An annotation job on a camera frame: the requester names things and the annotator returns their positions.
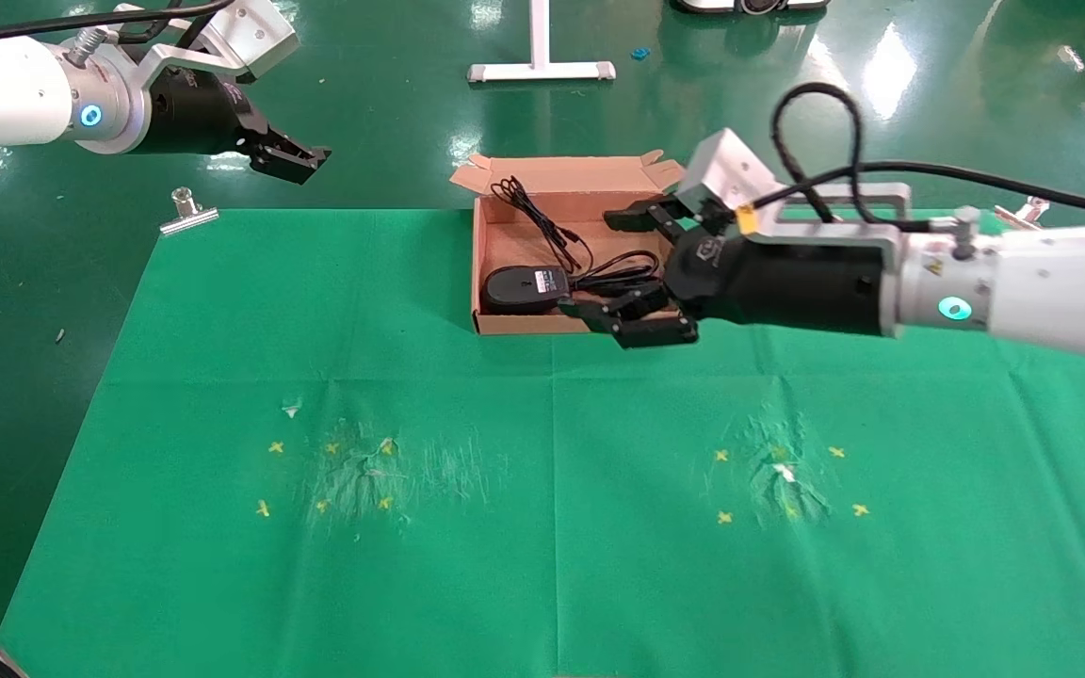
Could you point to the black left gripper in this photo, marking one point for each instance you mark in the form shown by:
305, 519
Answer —
194, 118

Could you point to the white stand base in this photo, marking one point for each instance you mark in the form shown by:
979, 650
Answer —
541, 69

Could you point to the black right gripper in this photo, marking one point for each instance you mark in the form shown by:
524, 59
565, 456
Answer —
787, 282

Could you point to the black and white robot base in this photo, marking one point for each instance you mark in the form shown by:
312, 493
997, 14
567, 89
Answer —
750, 5

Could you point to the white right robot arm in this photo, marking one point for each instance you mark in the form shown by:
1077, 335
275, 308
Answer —
1060, 282

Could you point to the small blue floor scrap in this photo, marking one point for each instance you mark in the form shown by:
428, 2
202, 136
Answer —
640, 54

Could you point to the open brown cardboard box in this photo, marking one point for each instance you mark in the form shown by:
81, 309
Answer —
599, 179

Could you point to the green table cloth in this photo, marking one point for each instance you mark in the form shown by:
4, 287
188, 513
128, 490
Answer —
552, 518

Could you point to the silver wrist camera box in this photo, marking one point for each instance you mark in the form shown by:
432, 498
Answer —
731, 169
251, 33

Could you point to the silver binder clip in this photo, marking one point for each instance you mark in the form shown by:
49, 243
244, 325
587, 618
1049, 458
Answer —
1032, 212
1, 665
189, 218

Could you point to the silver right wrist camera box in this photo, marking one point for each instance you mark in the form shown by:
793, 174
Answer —
731, 169

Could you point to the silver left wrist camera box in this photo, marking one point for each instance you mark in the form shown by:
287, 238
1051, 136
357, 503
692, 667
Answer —
251, 33

